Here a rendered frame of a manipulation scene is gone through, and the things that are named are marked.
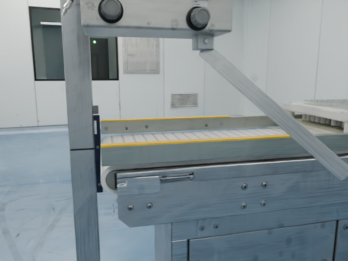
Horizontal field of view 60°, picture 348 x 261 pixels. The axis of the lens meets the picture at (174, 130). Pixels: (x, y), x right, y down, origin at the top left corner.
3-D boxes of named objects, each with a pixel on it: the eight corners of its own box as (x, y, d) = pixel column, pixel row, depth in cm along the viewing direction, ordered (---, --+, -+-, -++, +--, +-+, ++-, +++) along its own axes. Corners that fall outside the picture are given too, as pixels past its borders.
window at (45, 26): (34, 81, 494) (28, 5, 473) (34, 81, 495) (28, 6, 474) (118, 80, 541) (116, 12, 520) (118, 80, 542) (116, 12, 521)
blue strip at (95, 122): (96, 192, 77) (92, 115, 73) (96, 192, 77) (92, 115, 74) (102, 192, 77) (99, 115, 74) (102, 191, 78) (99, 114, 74)
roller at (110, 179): (105, 191, 50) (104, 172, 49) (104, 151, 75) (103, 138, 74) (126, 189, 50) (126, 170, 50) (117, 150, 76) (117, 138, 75)
